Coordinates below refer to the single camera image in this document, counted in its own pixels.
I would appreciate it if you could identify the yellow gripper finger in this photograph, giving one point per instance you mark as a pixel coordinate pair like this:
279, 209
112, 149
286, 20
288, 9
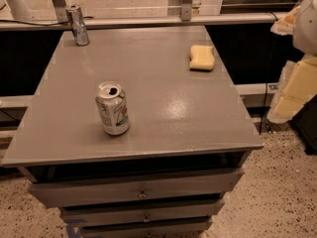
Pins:
297, 85
285, 25

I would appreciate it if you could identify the white green 7up can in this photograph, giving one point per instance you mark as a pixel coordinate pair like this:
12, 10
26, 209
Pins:
112, 105

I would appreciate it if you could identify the yellow sponge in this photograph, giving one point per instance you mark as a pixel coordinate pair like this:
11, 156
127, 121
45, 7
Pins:
202, 57

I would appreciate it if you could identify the silver blue slim can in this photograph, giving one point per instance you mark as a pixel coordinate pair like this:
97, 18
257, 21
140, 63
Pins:
76, 22

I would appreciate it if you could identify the grey bottom drawer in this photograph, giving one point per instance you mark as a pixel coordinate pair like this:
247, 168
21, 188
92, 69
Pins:
147, 230

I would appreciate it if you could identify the grey drawer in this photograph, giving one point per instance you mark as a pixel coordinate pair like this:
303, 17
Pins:
134, 188
141, 212
147, 230

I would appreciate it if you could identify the grey middle drawer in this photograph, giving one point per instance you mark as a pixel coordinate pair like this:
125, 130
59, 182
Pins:
141, 212

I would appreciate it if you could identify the grey top drawer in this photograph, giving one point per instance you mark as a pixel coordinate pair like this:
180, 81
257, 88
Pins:
134, 188

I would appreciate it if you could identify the white pipe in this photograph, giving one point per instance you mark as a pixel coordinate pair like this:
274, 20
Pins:
19, 10

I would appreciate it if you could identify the grey metal rail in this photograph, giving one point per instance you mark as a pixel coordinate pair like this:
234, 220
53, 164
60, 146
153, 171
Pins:
148, 22

